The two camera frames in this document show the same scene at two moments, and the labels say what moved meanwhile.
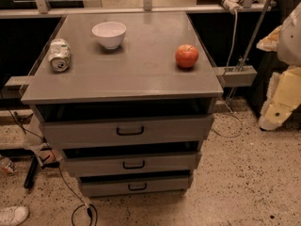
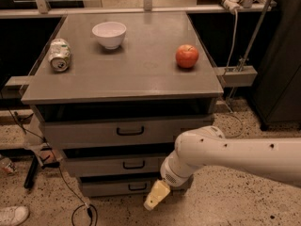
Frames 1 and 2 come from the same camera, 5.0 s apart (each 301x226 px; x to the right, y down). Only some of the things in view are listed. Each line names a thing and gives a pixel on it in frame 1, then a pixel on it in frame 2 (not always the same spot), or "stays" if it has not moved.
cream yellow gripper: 291,44 → 169,174
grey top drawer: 109,131 stays
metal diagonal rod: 255,35 stays
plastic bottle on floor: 7,165 stays
